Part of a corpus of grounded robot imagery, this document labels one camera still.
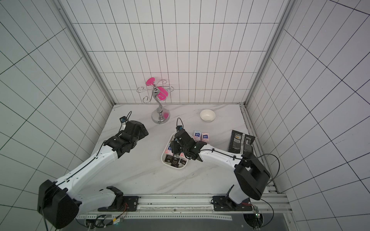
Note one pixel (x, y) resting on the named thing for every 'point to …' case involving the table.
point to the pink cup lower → (162, 94)
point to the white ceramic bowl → (207, 115)
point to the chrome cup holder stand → (161, 116)
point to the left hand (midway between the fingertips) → (137, 133)
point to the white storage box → (177, 160)
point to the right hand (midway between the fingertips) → (168, 146)
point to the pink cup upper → (150, 81)
